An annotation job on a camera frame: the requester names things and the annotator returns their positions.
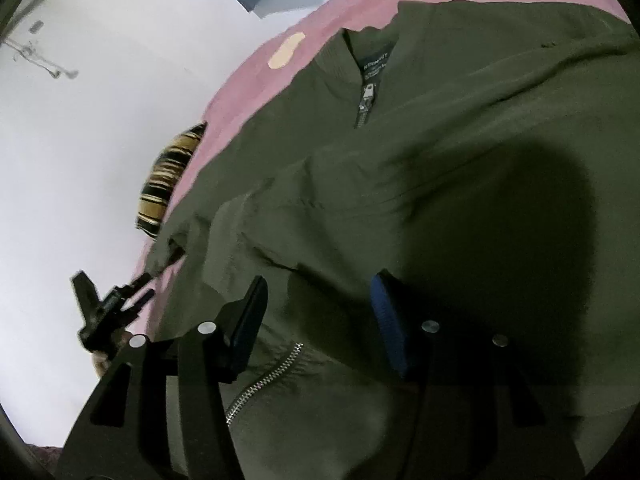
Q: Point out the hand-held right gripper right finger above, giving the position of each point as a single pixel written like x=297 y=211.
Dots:
x=390 y=325

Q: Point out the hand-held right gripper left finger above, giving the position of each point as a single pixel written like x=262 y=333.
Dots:
x=245 y=332

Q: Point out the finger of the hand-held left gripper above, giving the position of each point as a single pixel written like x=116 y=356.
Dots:
x=139 y=282
x=142 y=302

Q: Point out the olive green zip jacket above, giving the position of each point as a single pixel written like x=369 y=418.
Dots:
x=425 y=160

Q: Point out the yellow black striped cushion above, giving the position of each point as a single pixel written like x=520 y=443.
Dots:
x=167 y=180

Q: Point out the dark patterned cloth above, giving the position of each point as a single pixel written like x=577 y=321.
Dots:
x=45 y=462

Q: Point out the pink spotted bed sheet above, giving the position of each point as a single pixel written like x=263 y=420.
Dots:
x=240 y=95

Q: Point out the grey wall switch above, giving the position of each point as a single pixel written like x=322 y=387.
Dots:
x=37 y=26

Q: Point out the wall pipe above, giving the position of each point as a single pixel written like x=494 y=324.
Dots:
x=27 y=10

